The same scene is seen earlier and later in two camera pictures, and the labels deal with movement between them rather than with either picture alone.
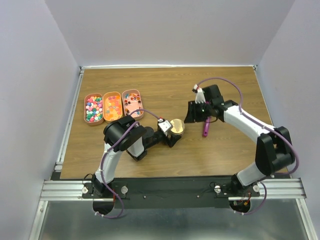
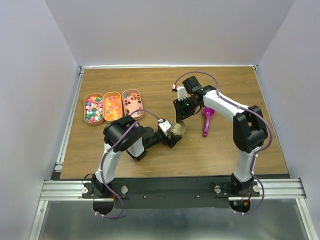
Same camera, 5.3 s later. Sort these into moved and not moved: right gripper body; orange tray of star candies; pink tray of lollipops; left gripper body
Moved: right gripper body
Not moved: pink tray of lollipops; orange tray of star candies; left gripper body
